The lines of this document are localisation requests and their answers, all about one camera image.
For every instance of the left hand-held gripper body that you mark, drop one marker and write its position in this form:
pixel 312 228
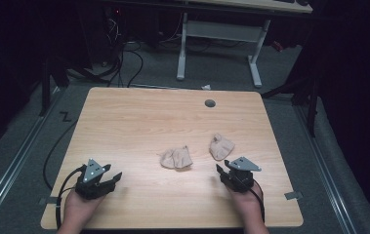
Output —
pixel 92 172

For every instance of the white paper scrap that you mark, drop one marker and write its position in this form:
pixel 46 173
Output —
pixel 206 87

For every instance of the person's left hand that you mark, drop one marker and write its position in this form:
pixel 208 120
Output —
pixel 76 208

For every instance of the beige sock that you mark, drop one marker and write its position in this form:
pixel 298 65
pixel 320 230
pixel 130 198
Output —
pixel 176 158
pixel 221 148

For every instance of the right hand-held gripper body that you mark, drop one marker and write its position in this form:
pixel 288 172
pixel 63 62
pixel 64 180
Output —
pixel 242 175

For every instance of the white-legged desk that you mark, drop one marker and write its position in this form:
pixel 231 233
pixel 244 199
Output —
pixel 220 31

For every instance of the grey tape strip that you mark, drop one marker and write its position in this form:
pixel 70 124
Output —
pixel 293 195
pixel 47 200

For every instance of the black metal stand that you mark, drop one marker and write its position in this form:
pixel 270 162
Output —
pixel 47 84
pixel 311 107

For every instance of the person's right hand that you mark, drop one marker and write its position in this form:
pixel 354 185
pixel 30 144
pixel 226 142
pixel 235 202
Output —
pixel 249 201

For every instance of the small red object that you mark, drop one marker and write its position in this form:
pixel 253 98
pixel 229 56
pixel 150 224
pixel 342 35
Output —
pixel 277 46

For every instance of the metal floor rail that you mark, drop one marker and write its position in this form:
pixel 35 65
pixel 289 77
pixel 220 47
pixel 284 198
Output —
pixel 325 169
pixel 13 169

